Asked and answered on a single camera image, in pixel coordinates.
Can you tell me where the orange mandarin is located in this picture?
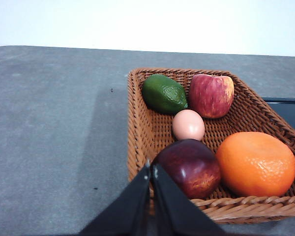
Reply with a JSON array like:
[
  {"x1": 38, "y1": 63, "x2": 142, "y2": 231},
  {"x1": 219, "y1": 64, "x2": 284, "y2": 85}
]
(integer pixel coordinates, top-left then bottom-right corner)
[{"x1": 216, "y1": 131, "x2": 295, "y2": 198}]

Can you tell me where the brown egg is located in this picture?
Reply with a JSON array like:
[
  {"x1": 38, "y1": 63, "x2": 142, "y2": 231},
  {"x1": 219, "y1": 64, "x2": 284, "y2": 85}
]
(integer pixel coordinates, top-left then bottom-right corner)
[{"x1": 172, "y1": 109, "x2": 205, "y2": 141}]

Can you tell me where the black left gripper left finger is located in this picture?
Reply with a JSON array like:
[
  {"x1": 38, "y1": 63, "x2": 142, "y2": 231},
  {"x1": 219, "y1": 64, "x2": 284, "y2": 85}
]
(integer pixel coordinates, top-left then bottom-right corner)
[{"x1": 78, "y1": 166, "x2": 151, "y2": 236}]

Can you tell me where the red striped apple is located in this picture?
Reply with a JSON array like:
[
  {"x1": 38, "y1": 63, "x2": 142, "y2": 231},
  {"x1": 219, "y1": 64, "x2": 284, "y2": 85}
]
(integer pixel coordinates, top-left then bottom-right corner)
[{"x1": 189, "y1": 74, "x2": 235, "y2": 118}]

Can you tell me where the green lime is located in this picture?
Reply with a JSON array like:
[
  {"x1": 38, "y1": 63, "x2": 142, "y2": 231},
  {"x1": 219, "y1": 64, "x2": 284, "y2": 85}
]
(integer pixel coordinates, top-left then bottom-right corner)
[{"x1": 142, "y1": 74, "x2": 188, "y2": 115}]

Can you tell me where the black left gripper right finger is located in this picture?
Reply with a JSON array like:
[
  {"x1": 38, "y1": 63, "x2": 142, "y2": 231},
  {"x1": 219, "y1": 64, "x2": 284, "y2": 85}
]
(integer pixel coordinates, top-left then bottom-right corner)
[{"x1": 151, "y1": 163, "x2": 226, "y2": 236}]

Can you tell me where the brown wicker basket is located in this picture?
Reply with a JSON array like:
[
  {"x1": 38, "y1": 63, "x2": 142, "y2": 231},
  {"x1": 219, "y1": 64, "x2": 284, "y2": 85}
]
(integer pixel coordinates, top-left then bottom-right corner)
[{"x1": 127, "y1": 68, "x2": 295, "y2": 224}]

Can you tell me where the dark rectangular tray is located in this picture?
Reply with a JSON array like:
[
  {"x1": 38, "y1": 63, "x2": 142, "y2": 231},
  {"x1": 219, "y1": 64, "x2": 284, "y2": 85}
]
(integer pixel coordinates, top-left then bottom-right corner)
[{"x1": 262, "y1": 97, "x2": 295, "y2": 129}]

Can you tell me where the dark red apple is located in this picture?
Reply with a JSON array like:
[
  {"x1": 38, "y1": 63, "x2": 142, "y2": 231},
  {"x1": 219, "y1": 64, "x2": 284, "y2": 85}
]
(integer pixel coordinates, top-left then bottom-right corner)
[{"x1": 151, "y1": 139, "x2": 221, "y2": 199}]

